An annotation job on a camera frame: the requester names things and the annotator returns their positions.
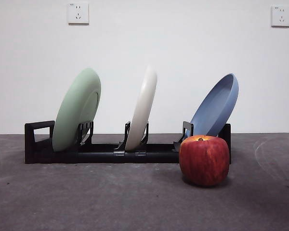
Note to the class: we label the black plate rack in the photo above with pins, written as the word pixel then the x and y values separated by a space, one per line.
pixel 98 157

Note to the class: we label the red apple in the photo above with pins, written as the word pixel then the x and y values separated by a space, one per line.
pixel 204 161

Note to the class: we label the blue plate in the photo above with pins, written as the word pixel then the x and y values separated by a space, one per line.
pixel 214 113

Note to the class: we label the pale green plate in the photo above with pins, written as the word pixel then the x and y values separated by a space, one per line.
pixel 74 108

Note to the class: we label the white wall socket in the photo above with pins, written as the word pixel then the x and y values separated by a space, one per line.
pixel 281 16
pixel 78 13

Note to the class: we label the white plate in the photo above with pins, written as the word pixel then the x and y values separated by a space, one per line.
pixel 142 108

